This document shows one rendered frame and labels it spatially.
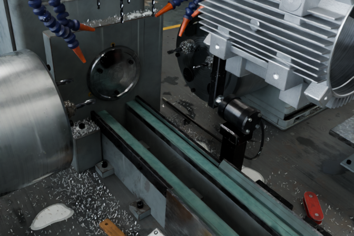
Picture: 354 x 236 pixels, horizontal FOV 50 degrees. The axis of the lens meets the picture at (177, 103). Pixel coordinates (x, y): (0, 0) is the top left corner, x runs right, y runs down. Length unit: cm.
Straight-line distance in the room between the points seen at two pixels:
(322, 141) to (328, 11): 80
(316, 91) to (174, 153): 50
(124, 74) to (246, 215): 45
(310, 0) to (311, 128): 85
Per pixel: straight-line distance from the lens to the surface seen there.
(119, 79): 97
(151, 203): 87
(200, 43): 99
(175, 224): 79
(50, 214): 92
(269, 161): 107
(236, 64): 56
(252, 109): 81
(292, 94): 50
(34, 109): 67
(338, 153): 118
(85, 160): 98
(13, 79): 69
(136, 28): 95
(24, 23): 96
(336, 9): 44
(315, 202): 98
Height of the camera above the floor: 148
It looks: 33 degrees down
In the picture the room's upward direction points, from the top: 4 degrees clockwise
